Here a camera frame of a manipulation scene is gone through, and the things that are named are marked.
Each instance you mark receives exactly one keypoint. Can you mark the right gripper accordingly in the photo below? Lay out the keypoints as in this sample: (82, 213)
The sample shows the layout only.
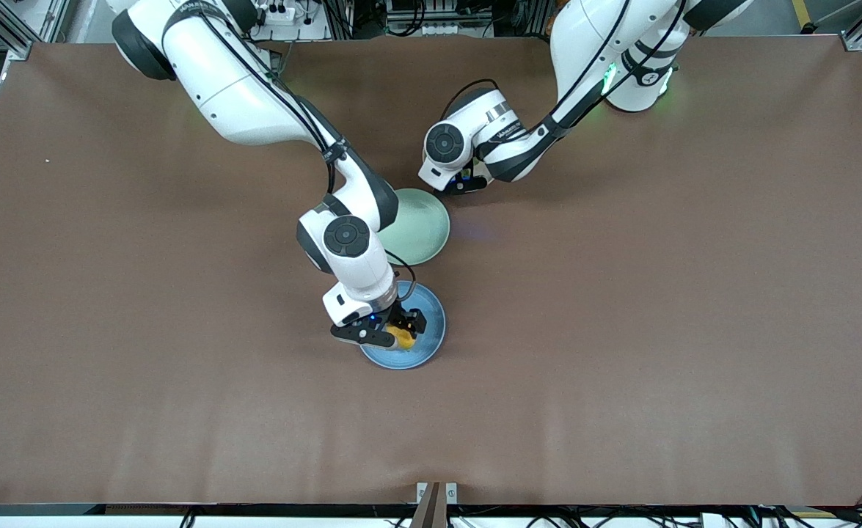
(404, 318)

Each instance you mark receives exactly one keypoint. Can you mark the yellow lemon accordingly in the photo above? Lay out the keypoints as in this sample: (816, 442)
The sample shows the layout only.
(403, 339)

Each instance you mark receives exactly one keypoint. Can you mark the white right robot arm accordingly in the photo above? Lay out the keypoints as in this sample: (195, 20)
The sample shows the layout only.
(240, 95)

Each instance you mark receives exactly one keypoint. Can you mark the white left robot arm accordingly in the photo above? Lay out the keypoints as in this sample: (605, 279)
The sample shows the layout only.
(585, 44)

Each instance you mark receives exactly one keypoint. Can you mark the blue plate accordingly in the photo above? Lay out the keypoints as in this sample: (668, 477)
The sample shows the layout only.
(430, 346)

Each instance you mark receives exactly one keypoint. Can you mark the light green plate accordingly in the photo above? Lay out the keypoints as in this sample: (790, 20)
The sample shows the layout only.
(419, 227)

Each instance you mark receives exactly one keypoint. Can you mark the white power strip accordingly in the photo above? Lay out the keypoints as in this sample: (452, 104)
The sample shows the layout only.
(430, 29)
(284, 15)

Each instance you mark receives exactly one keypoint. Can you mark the brown table cover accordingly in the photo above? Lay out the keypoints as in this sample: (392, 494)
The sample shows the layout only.
(181, 411)

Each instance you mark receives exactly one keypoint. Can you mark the silver metal bracket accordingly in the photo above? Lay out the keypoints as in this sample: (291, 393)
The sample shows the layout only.
(436, 493)

